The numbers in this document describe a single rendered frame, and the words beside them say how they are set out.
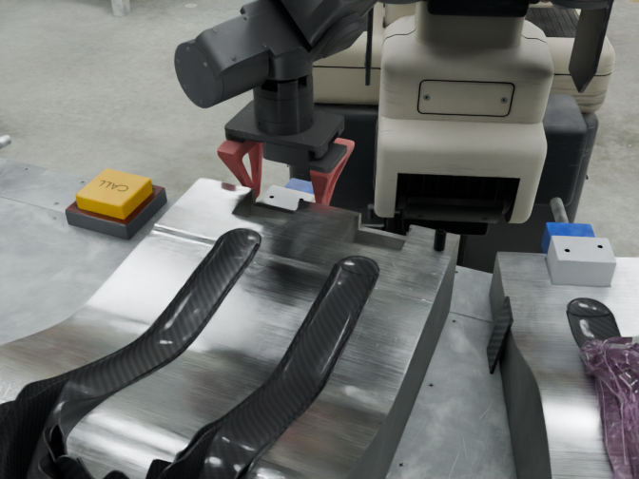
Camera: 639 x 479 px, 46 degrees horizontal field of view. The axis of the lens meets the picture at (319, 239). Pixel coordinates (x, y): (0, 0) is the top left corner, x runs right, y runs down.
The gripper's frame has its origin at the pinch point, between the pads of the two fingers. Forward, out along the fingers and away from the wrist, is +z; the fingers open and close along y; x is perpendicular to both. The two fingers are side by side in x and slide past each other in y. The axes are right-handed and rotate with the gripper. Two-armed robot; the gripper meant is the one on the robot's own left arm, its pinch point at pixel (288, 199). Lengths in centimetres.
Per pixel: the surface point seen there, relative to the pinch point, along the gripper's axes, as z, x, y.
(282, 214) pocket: -2.5, -5.7, 2.2
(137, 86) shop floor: 84, 160, -143
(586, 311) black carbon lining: 0.1, -5.8, 30.8
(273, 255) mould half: -4.2, -13.7, 5.2
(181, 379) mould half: -5.5, -29.8, 6.1
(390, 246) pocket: -1.5, -5.5, 13.0
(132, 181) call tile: 0.8, -2.1, -18.1
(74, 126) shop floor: 84, 124, -145
